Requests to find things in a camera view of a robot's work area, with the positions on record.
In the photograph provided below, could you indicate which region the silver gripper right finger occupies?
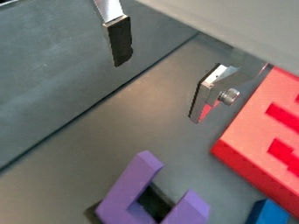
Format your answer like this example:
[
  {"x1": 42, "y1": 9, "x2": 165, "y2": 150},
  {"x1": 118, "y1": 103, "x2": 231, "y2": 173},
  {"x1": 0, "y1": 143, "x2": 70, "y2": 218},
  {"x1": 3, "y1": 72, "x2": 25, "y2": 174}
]
[{"x1": 189, "y1": 63, "x2": 253, "y2": 123}]

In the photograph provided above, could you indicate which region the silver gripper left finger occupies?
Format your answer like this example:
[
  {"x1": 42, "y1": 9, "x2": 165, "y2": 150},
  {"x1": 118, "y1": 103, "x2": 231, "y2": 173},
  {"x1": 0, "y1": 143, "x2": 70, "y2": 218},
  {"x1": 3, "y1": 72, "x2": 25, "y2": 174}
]
[{"x1": 93, "y1": 0, "x2": 134, "y2": 67}]

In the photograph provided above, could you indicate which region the purple U-shaped block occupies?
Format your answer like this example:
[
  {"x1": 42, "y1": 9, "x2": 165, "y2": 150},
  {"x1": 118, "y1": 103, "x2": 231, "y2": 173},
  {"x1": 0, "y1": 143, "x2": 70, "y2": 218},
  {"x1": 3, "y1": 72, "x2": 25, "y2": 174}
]
[{"x1": 95, "y1": 150, "x2": 211, "y2": 224}]

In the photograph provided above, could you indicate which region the red slotted board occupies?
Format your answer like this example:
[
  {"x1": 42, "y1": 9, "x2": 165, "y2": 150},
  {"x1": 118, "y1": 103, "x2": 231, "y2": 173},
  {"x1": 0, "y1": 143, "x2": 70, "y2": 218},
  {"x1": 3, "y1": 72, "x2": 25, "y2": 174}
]
[{"x1": 211, "y1": 67, "x2": 299, "y2": 219}]

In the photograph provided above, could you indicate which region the blue U-shaped block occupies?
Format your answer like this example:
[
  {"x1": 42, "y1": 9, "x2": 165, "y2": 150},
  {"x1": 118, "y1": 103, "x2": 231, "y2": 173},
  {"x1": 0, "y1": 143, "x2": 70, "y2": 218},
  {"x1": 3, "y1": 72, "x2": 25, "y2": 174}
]
[{"x1": 246, "y1": 199, "x2": 290, "y2": 224}]

